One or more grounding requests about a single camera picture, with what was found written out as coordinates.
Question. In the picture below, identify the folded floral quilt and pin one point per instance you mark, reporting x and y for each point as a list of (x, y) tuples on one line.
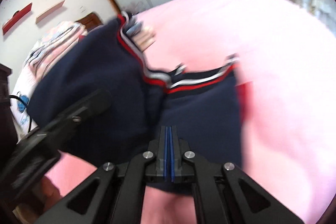
[(52, 46)]

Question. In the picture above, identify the pink bed blanket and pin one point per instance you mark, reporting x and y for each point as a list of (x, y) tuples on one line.
[(285, 80)]

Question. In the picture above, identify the dark wooden headboard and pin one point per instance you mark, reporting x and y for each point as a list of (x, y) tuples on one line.
[(90, 21)]

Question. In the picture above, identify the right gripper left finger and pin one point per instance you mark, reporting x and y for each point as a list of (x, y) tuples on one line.
[(114, 194)]

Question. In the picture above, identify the red wall shelf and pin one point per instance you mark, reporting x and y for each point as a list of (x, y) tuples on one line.
[(16, 17)]

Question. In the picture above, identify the folded beige garment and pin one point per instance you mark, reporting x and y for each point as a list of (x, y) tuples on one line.
[(145, 38)]

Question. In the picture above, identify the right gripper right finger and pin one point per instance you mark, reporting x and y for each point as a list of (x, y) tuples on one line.
[(222, 193)]

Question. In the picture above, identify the pink wall shelf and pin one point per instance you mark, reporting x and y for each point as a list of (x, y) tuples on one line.
[(49, 11)]

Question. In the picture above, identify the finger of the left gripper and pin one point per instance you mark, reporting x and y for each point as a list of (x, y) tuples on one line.
[(65, 124)]

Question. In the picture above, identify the white cartoon pillow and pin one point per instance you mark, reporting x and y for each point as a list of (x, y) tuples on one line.
[(24, 88)]

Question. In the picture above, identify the navy red varsity jacket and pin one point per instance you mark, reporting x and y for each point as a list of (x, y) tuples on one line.
[(204, 107)]

